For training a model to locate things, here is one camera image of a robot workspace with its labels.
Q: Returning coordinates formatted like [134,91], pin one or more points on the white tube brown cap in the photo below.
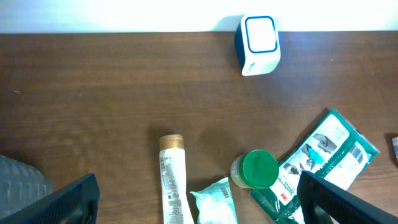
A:
[173,177]

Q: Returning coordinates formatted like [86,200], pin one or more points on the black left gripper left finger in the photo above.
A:
[76,202]

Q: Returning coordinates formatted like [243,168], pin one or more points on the green lid jar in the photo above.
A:
[257,169]

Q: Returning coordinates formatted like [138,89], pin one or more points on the orange snack packet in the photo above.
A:
[395,146]

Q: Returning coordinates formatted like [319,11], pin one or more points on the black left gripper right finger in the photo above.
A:
[323,202]

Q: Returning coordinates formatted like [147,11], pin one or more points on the grey plastic basket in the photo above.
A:
[21,185]

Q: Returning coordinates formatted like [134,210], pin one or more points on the mint green tissue pack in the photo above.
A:
[215,204]

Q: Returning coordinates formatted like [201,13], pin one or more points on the white barcode scanner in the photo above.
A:
[257,45]

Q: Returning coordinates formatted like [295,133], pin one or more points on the green 3M wipes package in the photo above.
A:
[335,151]

